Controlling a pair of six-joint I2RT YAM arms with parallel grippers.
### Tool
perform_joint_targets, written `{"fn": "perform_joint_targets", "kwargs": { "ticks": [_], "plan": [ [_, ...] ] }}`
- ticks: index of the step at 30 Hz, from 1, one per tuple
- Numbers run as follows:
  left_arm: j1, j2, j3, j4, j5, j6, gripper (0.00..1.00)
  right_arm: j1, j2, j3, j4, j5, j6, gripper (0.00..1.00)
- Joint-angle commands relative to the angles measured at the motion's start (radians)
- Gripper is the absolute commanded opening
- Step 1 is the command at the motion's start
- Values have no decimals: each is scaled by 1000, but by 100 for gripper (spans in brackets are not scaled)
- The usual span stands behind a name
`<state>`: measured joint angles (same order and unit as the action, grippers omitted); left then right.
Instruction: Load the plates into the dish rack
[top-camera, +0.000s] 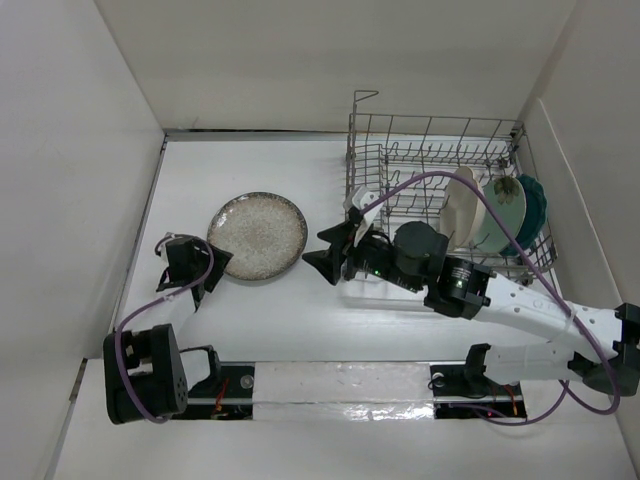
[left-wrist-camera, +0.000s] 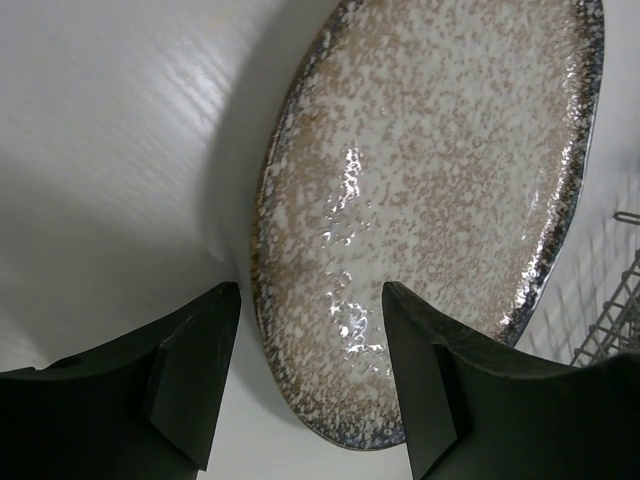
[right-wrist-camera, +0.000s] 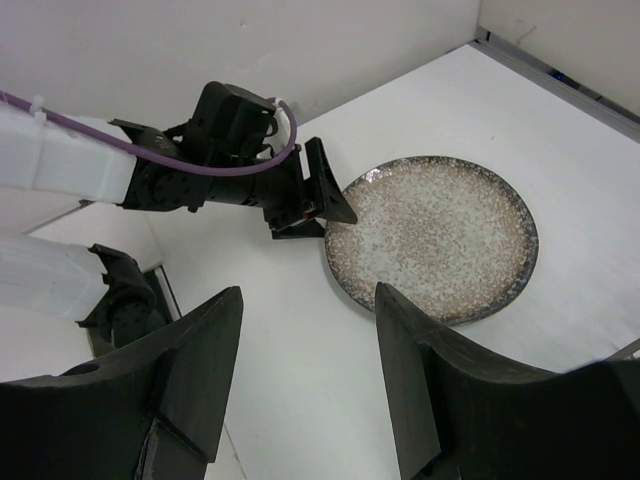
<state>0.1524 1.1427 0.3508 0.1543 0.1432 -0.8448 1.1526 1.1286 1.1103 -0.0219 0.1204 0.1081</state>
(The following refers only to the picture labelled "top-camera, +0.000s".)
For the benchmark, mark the cream divided plate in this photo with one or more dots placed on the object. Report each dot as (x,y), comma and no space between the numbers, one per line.
(461,215)

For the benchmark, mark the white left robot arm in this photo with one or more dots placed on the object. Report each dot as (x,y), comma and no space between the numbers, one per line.
(147,375)

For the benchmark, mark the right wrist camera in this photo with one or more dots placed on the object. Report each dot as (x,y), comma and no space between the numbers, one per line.
(360,198)

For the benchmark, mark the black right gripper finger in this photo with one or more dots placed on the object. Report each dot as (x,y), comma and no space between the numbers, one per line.
(328,263)
(343,232)

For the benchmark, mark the grey wire dish rack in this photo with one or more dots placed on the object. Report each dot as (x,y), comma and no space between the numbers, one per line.
(385,149)

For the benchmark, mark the speckled brown round plate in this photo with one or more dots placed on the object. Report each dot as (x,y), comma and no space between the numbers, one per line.
(264,232)

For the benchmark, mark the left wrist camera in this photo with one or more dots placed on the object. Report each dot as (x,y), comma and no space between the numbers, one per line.
(159,246)

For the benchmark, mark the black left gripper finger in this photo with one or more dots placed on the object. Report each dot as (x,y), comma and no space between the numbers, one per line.
(176,278)
(221,259)

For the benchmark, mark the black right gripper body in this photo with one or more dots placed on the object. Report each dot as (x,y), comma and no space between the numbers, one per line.
(375,256)

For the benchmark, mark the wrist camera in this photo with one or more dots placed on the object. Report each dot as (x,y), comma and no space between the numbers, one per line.
(360,198)
(159,246)

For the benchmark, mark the teal scalloped plate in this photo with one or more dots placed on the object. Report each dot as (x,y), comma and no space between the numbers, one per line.
(532,215)

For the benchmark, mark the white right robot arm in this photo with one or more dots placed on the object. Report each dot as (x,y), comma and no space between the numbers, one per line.
(598,347)

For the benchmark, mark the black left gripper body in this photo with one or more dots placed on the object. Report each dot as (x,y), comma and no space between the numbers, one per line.
(203,260)

